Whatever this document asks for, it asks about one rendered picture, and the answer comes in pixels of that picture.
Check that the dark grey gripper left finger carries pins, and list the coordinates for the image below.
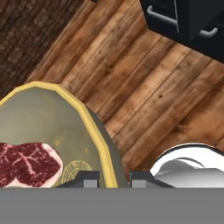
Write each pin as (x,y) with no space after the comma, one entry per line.
(89,177)

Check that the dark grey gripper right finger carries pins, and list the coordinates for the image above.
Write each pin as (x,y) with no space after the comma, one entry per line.
(140,176)

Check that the grey bowl with yellow rim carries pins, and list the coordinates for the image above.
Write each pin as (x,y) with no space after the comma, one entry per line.
(43,116)

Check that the yellowish chicken drumstick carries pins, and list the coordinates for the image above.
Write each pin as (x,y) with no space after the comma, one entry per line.
(76,168)

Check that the raw red marbled steak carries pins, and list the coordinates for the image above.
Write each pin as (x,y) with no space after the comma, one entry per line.
(26,164)

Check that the white round object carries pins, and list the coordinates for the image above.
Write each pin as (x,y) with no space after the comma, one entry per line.
(192,159)

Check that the black cupboard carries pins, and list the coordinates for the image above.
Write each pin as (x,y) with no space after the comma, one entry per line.
(192,17)

